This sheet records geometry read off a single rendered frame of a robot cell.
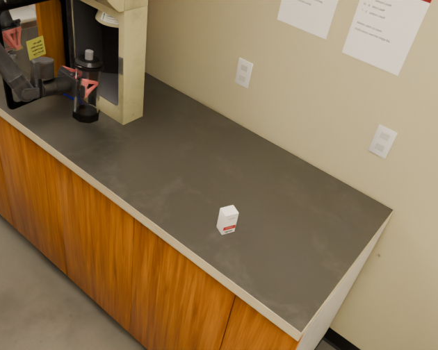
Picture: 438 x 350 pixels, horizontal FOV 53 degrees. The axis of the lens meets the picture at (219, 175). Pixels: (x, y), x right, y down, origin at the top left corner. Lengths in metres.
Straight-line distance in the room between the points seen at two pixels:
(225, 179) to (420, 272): 0.85
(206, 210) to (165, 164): 0.27
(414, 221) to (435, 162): 0.26
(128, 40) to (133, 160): 0.43
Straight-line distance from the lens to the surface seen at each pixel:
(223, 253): 1.40
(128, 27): 1.69
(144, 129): 1.85
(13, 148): 2.14
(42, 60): 1.60
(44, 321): 2.38
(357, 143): 1.75
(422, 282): 1.98
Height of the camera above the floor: 1.99
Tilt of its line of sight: 39 degrees down
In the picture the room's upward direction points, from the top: 11 degrees clockwise
